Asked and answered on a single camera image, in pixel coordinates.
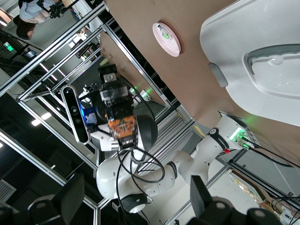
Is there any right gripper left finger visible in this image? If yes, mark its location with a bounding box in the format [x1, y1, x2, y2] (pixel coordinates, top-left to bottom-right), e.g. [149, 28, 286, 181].
[24, 173, 85, 225]

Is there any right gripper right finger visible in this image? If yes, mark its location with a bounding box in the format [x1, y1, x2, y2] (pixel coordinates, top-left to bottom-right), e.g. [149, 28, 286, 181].
[190, 175, 245, 225]

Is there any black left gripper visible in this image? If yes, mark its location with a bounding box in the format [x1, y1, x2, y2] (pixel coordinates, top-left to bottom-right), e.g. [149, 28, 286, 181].
[94, 64, 139, 151]

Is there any pale pink plate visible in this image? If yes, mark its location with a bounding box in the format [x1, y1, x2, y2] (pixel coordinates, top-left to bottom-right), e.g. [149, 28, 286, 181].
[152, 22, 182, 58]

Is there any white tray at right edge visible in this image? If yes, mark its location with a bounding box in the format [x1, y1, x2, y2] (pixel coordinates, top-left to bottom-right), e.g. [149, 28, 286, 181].
[199, 0, 300, 126]

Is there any person in light shirt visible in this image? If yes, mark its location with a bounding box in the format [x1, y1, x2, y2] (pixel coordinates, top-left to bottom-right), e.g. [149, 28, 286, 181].
[13, 0, 56, 41]

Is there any blue camera bracket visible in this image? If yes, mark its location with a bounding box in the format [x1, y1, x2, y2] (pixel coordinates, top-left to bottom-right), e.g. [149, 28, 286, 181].
[82, 108, 98, 125]

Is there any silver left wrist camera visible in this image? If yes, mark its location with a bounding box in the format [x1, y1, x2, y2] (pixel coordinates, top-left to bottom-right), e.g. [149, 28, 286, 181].
[61, 85, 92, 144]

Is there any black left wrist camera cable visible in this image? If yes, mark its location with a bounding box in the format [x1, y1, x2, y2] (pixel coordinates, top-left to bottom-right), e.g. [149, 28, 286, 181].
[115, 147, 170, 205]

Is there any aluminium frame rack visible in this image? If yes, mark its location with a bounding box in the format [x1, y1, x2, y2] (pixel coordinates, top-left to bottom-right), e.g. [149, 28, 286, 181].
[0, 0, 195, 225]

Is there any black left arm base cable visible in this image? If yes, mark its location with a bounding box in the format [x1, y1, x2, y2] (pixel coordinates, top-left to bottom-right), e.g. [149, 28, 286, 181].
[240, 137, 300, 168]

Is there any green white push-button switch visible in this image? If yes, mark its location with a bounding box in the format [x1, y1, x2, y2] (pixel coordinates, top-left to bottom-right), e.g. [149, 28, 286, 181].
[157, 23, 172, 41]

